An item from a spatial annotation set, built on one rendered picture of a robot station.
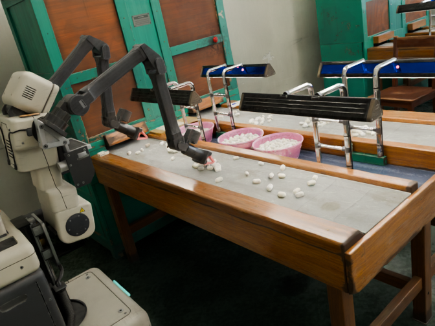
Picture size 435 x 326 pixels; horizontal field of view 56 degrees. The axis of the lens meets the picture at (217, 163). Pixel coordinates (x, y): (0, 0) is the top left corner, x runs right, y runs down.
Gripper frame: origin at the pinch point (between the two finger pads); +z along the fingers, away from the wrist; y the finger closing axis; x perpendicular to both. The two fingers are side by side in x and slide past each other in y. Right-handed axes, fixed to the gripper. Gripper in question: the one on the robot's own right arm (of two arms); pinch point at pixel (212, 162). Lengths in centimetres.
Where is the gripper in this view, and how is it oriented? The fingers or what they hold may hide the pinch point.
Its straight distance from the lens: 207.8
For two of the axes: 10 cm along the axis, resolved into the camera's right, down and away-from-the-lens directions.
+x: -3.4, 9.3, -1.1
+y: -6.5, -1.5, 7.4
